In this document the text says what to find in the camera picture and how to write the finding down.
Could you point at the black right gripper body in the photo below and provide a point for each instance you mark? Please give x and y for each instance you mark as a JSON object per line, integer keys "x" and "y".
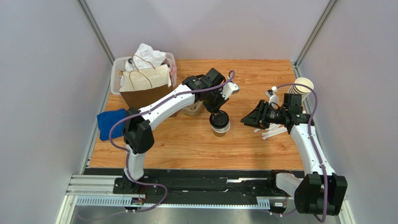
{"x": 261, "y": 112}

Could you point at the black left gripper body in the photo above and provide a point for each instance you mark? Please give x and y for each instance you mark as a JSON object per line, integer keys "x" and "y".
{"x": 215, "y": 101}

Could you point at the black plastic cup lid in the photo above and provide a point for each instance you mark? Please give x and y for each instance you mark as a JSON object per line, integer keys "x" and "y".
{"x": 219, "y": 120}

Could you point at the brown paper coffee cup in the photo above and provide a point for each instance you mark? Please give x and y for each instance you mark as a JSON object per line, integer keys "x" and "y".
{"x": 220, "y": 132}

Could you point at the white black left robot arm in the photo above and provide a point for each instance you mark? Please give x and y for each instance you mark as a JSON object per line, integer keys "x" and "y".
{"x": 212, "y": 89}

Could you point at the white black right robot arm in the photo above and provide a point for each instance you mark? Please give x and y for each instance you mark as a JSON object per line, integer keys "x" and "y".
{"x": 321, "y": 191}

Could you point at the cardboard cup carrier tray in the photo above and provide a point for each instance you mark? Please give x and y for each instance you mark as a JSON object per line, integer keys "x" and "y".
{"x": 193, "y": 109}

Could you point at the stack of paper cups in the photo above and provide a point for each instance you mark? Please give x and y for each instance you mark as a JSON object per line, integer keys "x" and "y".
{"x": 301, "y": 87}

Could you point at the brown paper bag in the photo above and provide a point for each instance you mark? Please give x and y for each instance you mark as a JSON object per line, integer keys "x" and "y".
{"x": 146, "y": 86}

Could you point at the crumpled white paper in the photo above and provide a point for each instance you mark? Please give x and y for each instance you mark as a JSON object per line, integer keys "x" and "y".
{"x": 144, "y": 58}

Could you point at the white plastic basket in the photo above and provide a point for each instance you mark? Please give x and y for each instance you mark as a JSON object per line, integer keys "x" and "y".
{"x": 119, "y": 66}

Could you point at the blue folded cloth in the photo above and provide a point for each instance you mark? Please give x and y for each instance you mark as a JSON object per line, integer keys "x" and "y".
{"x": 106, "y": 120}

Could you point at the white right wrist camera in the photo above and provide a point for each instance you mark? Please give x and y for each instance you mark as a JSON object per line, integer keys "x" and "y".
{"x": 271, "y": 94}

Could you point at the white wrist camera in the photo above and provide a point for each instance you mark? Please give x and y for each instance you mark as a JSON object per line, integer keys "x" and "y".
{"x": 271, "y": 94}
{"x": 229, "y": 89}

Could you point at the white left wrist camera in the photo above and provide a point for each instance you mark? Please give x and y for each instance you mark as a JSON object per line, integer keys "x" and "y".
{"x": 229, "y": 89}

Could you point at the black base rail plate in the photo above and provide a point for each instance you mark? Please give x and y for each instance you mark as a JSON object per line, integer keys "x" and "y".
{"x": 195, "y": 186}

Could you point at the aluminium frame rail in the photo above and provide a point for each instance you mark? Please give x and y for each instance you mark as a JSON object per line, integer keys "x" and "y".
{"x": 97, "y": 190}

